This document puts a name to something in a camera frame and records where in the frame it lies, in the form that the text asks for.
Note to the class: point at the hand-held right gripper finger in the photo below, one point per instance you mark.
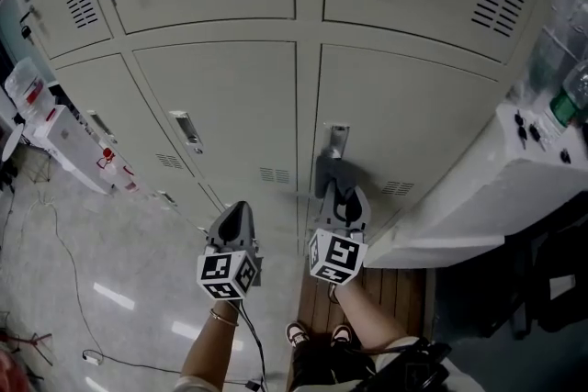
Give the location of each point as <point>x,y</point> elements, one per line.
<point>328,202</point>
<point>360,204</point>

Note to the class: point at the white power strip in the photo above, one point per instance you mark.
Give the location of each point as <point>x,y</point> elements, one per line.
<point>93,357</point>

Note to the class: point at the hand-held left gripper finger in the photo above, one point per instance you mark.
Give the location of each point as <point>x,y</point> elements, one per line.
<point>226,222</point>
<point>248,222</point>

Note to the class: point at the red metal stand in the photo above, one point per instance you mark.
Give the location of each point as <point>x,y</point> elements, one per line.
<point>32,342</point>

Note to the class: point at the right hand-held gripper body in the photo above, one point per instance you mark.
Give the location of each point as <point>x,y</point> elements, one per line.
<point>337,254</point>

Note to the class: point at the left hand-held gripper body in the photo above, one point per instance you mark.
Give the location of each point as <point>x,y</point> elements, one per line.
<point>225,273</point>

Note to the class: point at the person's left forearm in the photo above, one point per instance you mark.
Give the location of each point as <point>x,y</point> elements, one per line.
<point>213,349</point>

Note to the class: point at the person's right forearm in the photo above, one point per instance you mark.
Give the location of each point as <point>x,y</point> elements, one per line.
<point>367,316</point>

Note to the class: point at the white side cabinet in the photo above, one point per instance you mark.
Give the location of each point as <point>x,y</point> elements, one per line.
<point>482,197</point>

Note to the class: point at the wooden slatted board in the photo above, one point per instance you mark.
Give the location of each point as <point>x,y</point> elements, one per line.
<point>386,298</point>

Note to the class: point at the small black key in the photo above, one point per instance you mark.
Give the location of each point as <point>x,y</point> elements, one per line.
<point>26,32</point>

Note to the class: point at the clear water jug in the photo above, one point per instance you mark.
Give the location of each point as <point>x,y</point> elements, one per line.
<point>28,89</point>

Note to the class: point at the white water dispenser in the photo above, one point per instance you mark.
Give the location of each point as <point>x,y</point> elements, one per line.
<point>78,147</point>

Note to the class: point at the person's right shoe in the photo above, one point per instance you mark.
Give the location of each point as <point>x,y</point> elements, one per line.
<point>342,334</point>

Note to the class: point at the white round table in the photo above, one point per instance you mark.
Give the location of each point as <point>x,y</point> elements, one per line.
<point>11,142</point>

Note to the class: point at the black chair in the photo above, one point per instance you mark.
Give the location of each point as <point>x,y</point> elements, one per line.
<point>551,280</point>

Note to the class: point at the person's black shorts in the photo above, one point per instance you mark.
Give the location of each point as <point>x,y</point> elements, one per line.
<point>321,365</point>

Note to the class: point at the grid of beige locker doors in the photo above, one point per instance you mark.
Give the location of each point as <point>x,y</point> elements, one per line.
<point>220,87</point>

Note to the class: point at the person's shoe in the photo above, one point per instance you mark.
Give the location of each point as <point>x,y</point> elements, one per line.
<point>342,334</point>
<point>297,333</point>

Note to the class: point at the green label plastic bottle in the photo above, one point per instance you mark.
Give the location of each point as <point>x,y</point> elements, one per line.
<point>569,98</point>

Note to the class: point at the black shoulder bag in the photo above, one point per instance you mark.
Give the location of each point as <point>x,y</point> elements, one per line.
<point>409,369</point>

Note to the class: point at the black key on cabinet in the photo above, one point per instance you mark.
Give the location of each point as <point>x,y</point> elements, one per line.
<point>521,131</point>
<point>565,156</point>
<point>535,134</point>

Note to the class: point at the person's left shoe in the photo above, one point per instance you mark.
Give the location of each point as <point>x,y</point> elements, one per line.
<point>297,333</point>

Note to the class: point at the clear plastic wrapping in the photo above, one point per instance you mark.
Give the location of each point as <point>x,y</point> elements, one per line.
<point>562,23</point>

